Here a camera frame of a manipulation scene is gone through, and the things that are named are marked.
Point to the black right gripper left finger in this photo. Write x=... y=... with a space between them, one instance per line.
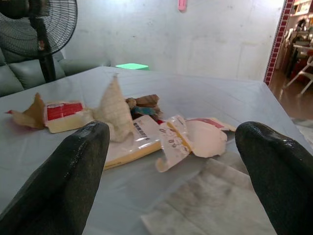
x=66 y=178

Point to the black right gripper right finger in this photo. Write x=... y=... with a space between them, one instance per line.
x=278 y=176

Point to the brown paper piece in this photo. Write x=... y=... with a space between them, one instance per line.
x=34 y=112

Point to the white tissue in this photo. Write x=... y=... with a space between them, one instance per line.
x=115 y=110

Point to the red cream torn packet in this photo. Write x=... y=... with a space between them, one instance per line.
x=64 y=112

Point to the stained white cloth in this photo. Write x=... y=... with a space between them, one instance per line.
x=207 y=200

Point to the yellow white booklet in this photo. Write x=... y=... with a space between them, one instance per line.
x=137 y=142

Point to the red white flat packet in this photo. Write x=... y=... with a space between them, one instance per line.
x=215 y=122

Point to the torn white wrapper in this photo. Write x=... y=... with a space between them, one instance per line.
x=193 y=139

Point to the teal wrapper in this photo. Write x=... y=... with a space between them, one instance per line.
x=143 y=111

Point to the white folding chair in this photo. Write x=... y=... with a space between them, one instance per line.
x=302 y=71

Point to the grey green sofa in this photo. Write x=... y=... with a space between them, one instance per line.
x=24 y=73

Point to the red patterned door trim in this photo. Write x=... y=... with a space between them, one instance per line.
x=278 y=41

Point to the black standing fan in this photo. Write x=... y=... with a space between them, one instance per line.
x=36 y=29

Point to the pink wall hook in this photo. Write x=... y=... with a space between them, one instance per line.
x=182 y=5

